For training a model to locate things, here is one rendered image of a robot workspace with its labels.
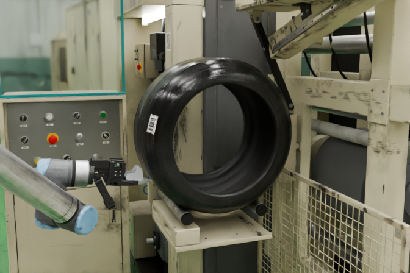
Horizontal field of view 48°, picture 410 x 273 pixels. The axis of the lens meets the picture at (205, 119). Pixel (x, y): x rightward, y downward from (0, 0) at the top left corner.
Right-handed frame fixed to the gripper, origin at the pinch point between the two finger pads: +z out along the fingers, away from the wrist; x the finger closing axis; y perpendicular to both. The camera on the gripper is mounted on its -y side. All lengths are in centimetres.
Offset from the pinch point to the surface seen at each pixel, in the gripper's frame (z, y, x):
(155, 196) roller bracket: 10.2, -12.3, 23.9
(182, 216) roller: 11.1, -9.0, -10.0
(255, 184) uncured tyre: 36.3, 3.0, -11.8
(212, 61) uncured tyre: 16.4, 44.3, -7.9
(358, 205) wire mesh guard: 58, 5, -41
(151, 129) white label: -2.6, 20.0, -10.2
